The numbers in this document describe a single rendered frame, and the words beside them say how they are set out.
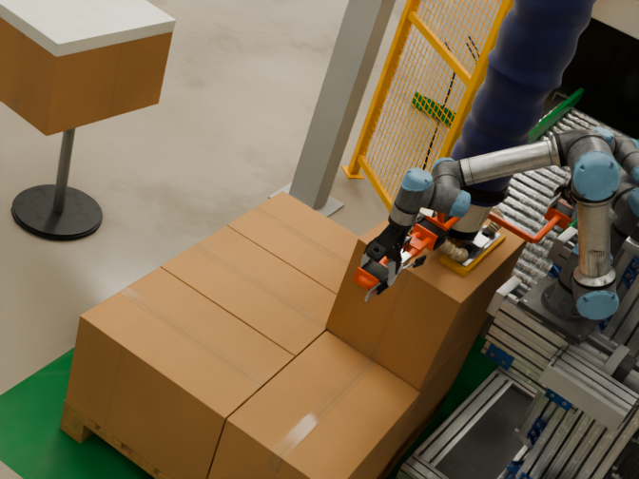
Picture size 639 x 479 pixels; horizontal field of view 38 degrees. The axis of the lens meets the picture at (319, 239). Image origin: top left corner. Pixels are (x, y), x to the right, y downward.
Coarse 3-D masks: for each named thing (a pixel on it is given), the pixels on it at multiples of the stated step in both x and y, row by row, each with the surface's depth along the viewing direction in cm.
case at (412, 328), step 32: (384, 224) 317; (352, 256) 310; (512, 256) 328; (352, 288) 316; (416, 288) 301; (448, 288) 298; (480, 288) 309; (352, 320) 321; (384, 320) 313; (416, 320) 306; (448, 320) 299; (480, 320) 348; (384, 352) 318; (416, 352) 310; (448, 352) 324; (416, 384) 316
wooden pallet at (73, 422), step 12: (444, 396) 380; (72, 408) 322; (72, 420) 324; (84, 420) 321; (72, 432) 327; (84, 432) 325; (96, 432) 320; (108, 432) 317; (420, 432) 376; (120, 444) 315; (408, 444) 369; (132, 456) 314; (396, 456) 346; (144, 468) 313
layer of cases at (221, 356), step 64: (192, 256) 340; (256, 256) 351; (320, 256) 362; (128, 320) 304; (192, 320) 313; (256, 320) 322; (320, 320) 331; (128, 384) 301; (192, 384) 290; (256, 384) 297; (320, 384) 305; (384, 384) 314; (448, 384) 370; (192, 448) 296; (256, 448) 280; (320, 448) 283; (384, 448) 310
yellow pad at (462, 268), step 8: (480, 232) 326; (488, 232) 323; (496, 232) 330; (496, 240) 326; (464, 248) 312; (472, 248) 312; (488, 248) 320; (448, 256) 309; (472, 256) 313; (480, 256) 315; (448, 264) 307; (456, 264) 307; (464, 264) 307; (472, 264) 309; (456, 272) 306; (464, 272) 305
